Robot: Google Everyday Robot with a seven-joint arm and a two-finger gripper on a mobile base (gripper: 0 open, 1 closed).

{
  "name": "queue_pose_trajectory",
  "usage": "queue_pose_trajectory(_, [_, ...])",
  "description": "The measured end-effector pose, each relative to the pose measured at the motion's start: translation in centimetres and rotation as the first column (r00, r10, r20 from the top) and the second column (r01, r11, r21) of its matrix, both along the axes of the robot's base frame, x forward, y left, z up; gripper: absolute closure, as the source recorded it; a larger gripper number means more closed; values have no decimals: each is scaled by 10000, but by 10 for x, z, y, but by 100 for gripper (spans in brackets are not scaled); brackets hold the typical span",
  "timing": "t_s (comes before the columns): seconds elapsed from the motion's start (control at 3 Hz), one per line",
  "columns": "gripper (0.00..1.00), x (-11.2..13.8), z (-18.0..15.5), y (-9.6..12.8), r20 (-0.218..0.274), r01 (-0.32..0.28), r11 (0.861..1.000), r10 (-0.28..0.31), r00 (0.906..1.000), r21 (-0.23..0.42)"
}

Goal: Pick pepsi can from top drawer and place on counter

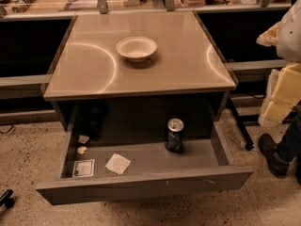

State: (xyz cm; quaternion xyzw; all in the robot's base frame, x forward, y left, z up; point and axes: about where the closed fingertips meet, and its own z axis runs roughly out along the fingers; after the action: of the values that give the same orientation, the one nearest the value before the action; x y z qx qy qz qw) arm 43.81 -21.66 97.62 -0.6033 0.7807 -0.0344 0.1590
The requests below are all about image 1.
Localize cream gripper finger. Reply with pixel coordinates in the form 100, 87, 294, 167
258, 63, 301, 127
256, 23, 280, 47

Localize blue pepsi can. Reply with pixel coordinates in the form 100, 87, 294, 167
165, 118, 184, 152

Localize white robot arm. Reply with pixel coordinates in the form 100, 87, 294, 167
256, 0, 301, 127

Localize grey cabinet with counter top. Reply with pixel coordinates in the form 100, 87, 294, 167
40, 10, 239, 134

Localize grey open drawer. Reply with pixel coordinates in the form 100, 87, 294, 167
37, 106, 252, 205

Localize grey right side shelf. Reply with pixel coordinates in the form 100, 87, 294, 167
226, 59, 286, 82

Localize grey shelf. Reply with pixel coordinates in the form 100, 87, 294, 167
0, 74, 52, 99
226, 59, 286, 82

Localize dark jeans leg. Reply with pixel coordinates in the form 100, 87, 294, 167
276, 113, 301, 162

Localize brown shoe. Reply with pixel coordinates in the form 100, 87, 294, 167
258, 134, 289, 178

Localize white paper bowl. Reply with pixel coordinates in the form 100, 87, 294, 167
116, 37, 157, 62

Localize white folded napkin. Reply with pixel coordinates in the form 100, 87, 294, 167
105, 153, 131, 175

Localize small white paper piece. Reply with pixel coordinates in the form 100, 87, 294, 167
78, 135, 89, 144

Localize crumpled white paper scrap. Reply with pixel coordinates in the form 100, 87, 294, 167
77, 146, 87, 154

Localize white label card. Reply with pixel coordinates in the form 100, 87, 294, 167
72, 159, 95, 178

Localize grey left side shelf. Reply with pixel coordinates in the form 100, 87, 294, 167
0, 74, 52, 99

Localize black chair caster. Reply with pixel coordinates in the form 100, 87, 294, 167
0, 189, 15, 208

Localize black floor cable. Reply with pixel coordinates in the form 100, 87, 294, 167
0, 124, 15, 136

